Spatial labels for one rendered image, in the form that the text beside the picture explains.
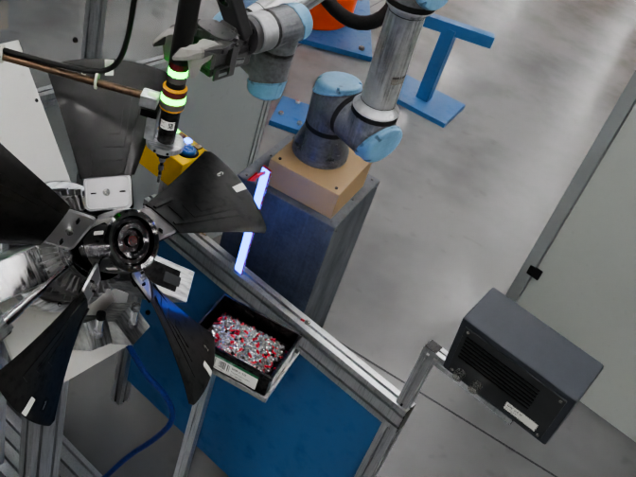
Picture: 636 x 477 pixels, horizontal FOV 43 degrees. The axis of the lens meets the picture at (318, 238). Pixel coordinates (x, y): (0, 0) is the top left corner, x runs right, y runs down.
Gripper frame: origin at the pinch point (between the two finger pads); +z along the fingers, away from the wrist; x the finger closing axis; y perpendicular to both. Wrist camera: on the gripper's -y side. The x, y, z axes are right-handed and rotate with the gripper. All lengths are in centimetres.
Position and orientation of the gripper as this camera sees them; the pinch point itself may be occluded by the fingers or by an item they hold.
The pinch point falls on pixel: (168, 45)
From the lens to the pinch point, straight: 138.5
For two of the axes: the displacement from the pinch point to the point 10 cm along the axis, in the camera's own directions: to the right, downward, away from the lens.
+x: -7.4, -5.6, 3.6
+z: -6.2, 3.6, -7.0
